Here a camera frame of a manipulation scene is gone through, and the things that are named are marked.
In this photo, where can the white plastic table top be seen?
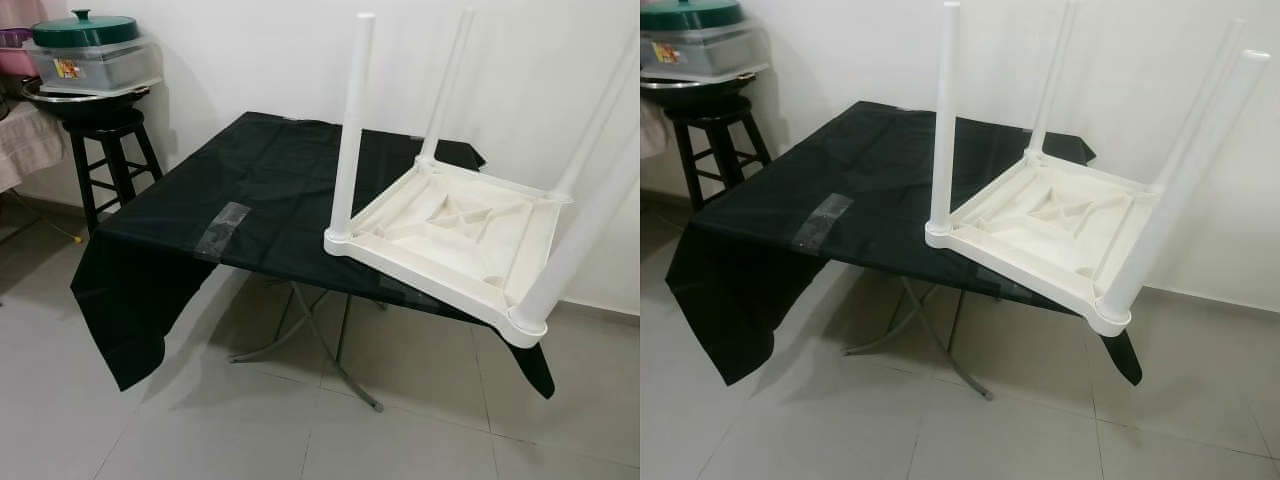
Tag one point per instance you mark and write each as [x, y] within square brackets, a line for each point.
[1040, 240]
[440, 250]

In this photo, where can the black round stool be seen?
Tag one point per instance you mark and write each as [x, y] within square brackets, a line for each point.
[715, 112]
[105, 125]

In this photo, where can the green pot lid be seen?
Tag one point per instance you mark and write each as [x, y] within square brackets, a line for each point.
[85, 30]
[690, 15]

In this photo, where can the pink stacked containers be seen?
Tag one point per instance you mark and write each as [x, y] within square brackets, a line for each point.
[15, 52]

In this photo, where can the beige cloth covered table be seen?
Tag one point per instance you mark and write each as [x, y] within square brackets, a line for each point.
[650, 125]
[25, 145]

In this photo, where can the clear plastic storage box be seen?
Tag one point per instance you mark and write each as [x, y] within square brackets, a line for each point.
[95, 68]
[705, 55]

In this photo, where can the black tablecloth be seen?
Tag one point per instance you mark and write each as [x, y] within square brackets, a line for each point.
[250, 180]
[850, 170]

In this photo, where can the grey metal table leg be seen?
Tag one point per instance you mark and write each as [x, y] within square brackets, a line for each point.
[885, 335]
[275, 340]
[945, 345]
[335, 350]

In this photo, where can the clear tape patch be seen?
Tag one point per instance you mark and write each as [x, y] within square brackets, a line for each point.
[822, 220]
[222, 230]

